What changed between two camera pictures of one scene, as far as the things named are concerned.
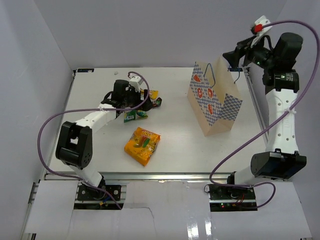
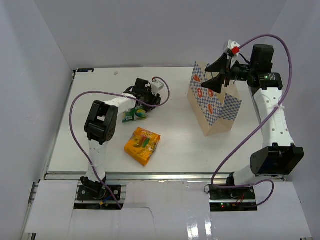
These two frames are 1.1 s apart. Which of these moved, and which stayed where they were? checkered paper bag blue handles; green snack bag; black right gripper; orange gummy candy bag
Moved: black right gripper
Stayed: green snack bag; orange gummy candy bag; checkered paper bag blue handles
